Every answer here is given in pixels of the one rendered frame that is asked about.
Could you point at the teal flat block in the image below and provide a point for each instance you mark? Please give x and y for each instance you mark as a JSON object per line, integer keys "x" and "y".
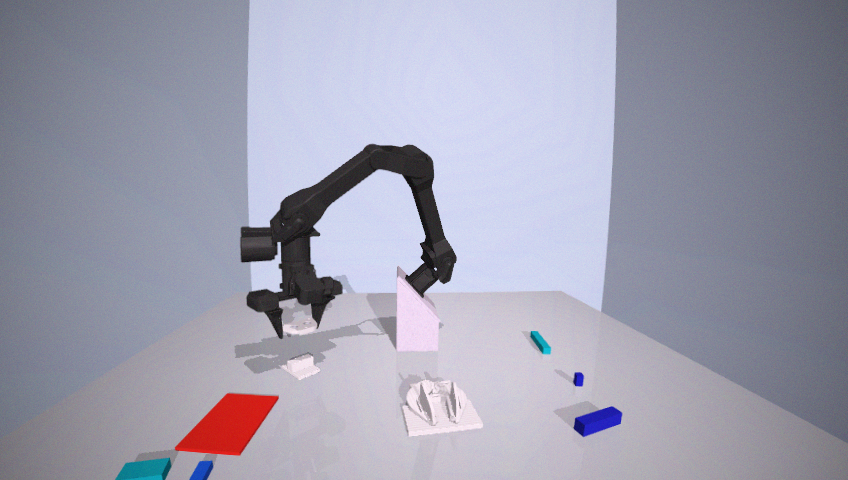
{"x": 156, "y": 469}

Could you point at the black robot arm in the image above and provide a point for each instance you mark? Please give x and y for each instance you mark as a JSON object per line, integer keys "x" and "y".
{"x": 300, "y": 211}

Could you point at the blue long bar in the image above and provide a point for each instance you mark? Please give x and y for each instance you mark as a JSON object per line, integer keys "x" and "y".
{"x": 202, "y": 470}

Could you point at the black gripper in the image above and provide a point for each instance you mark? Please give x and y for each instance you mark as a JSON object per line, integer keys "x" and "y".
{"x": 268, "y": 302}

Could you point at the teal rectangular bar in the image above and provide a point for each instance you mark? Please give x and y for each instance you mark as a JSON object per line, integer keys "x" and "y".
{"x": 541, "y": 343}

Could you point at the red flat plate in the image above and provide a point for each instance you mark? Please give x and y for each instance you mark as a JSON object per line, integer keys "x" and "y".
{"x": 229, "y": 426}

